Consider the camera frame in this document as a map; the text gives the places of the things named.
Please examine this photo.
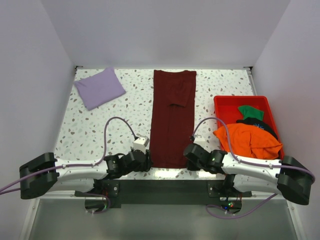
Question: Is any green t shirt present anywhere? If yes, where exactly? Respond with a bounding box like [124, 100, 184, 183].
[238, 105, 264, 121]

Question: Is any folded lilac t shirt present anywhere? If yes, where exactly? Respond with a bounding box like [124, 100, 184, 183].
[74, 67, 126, 111]

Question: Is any red plastic bin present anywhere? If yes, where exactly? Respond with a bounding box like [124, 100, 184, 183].
[213, 95, 285, 160]

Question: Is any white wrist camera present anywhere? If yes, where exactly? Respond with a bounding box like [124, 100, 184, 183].
[132, 136, 150, 154]
[190, 134, 206, 147]

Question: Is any orange t shirt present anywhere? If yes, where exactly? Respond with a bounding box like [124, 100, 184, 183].
[213, 123, 283, 160]

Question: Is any black t shirt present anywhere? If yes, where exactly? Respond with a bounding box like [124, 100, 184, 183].
[236, 117, 278, 140]

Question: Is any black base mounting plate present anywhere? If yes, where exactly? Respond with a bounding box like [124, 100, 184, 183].
[74, 179, 252, 210]

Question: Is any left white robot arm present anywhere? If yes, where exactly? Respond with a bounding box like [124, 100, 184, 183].
[19, 150, 153, 200]

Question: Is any maroon t shirt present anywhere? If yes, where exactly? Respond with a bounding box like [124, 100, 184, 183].
[149, 70, 197, 169]

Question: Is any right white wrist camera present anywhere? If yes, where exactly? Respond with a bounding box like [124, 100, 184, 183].
[190, 134, 206, 147]

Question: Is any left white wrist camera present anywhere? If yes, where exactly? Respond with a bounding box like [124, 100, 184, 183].
[132, 136, 150, 154]

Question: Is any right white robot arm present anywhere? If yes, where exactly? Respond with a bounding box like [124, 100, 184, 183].
[183, 143, 315, 206]

